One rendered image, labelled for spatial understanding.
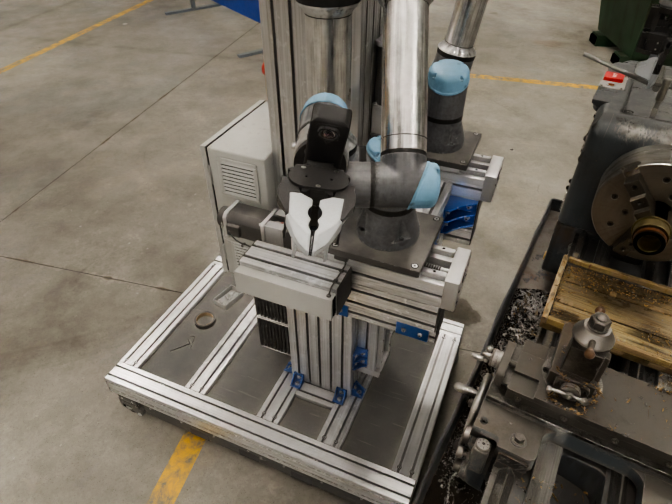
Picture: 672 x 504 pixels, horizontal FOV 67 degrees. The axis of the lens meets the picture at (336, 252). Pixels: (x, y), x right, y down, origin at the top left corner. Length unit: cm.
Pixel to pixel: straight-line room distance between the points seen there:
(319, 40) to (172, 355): 161
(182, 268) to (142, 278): 22
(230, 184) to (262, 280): 37
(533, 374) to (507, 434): 15
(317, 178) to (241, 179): 86
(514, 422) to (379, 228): 52
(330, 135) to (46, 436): 210
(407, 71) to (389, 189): 19
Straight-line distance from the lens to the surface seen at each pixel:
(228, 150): 144
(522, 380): 124
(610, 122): 174
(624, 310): 162
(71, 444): 243
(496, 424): 122
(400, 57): 86
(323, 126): 58
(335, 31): 97
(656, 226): 155
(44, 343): 285
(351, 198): 59
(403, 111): 83
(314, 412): 201
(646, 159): 162
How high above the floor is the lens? 191
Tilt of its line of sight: 40 degrees down
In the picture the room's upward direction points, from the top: straight up
